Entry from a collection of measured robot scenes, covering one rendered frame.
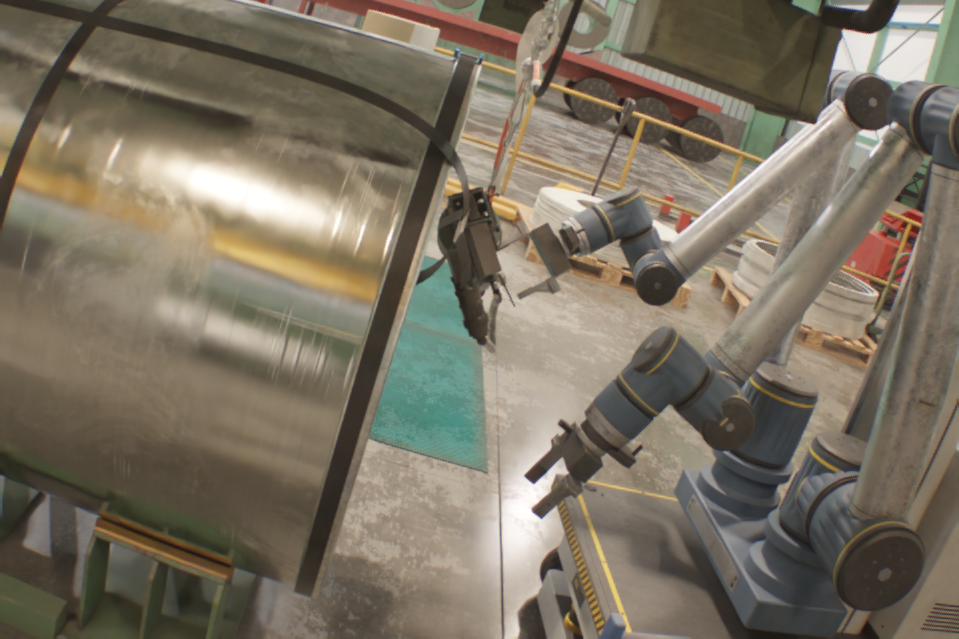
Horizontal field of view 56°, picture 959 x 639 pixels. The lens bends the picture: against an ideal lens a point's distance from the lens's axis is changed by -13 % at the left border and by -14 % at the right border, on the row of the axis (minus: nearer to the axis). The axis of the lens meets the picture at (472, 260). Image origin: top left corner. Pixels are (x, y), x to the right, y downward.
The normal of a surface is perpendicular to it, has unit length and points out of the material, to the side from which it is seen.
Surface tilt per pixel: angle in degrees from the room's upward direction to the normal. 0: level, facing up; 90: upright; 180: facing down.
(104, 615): 0
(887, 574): 90
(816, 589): 23
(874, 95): 90
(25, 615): 90
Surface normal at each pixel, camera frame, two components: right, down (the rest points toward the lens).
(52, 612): 0.30, -0.93
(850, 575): -0.12, 0.22
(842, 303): 0.13, 0.27
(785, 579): 0.09, -0.83
